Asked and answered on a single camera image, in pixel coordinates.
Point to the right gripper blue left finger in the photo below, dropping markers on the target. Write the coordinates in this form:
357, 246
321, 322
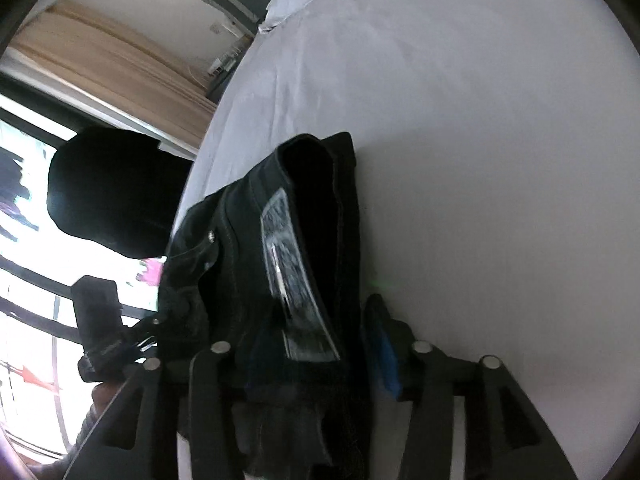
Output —
213, 446

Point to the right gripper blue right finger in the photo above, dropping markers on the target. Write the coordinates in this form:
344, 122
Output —
415, 371

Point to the black denim pants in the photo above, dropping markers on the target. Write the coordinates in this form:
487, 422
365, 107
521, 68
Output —
271, 264

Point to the person's left hand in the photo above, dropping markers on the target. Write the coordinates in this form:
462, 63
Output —
102, 395

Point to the black hanging coat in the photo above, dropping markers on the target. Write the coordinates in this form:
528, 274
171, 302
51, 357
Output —
117, 188

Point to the white bed sheet mattress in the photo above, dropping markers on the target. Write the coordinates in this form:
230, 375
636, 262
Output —
498, 177

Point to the dark grey nightstand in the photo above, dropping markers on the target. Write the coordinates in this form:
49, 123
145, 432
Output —
216, 85

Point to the beige curtain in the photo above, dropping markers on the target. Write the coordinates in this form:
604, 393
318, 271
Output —
120, 67

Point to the white power strip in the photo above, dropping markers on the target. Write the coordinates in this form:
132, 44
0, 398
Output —
221, 65

